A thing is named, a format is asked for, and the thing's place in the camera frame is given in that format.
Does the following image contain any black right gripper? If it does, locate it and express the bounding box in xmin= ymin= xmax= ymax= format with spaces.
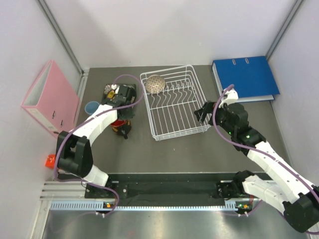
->
xmin=194 ymin=101 xmax=235 ymax=136

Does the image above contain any yellow round plate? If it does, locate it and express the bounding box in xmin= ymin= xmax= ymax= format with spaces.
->
xmin=106 ymin=90 xmax=116 ymax=99

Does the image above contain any black floral square plate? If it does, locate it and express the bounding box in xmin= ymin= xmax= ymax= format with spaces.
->
xmin=101 ymin=84 xmax=137 ymax=108

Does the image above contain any black orange patterned mug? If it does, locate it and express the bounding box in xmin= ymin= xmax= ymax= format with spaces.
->
xmin=111 ymin=119 xmax=132 ymax=139

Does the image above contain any light blue plastic cup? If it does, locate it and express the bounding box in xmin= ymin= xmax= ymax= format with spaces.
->
xmin=84 ymin=101 xmax=100 ymax=116

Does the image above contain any beige patterned bowl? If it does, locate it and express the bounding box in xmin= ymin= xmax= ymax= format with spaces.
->
xmin=145 ymin=75 xmax=165 ymax=94

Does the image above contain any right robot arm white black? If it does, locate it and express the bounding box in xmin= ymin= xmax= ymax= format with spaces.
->
xmin=194 ymin=102 xmax=319 ymax=233

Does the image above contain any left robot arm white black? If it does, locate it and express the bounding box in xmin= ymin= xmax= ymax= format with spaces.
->
xmin=54 ymin=84 xmax=137 ymax=198

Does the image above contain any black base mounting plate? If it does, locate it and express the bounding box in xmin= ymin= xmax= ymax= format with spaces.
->
xmin=84 ymin=173 xmax=250 ymax=200

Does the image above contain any red box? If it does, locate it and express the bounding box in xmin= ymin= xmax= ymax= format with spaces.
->
xmin=45 ymin=154 xmax=56 ymax=169

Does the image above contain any white wire dish rack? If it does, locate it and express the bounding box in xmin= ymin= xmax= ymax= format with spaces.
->
xmin=140 ymin=65 xmax=210 ymax=141

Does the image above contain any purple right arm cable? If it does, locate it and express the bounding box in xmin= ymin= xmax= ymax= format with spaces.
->
xmin=213 ymin=84 xmax=319 ymax=235

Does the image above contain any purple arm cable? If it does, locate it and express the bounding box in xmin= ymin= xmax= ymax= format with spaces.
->
xmin=52 ymin=74 xmax=145 ymax=220
xmin=213 ymin=84 xmax=319 ymax=235

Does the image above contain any blue ring binder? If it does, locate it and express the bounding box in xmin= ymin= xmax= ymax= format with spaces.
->
xmin=212 ymin=56 xmax=280 ymax=103

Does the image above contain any pink ring binder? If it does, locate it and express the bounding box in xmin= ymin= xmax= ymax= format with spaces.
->
xmin=21 ymin=60 xmax=79 ymax=138

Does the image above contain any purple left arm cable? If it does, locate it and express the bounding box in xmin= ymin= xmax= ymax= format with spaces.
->
xmin=52 ymin=74 xmax=145 ymax=220

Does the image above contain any grey slotted cable duct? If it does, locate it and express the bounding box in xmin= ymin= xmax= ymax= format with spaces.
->
xmin=50 ymin=201 xmax=248 ymax=211

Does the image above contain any aluminium frame rail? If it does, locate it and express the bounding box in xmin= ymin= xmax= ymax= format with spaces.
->
xmin=40 ymin=181 xmax=86 ymax=200

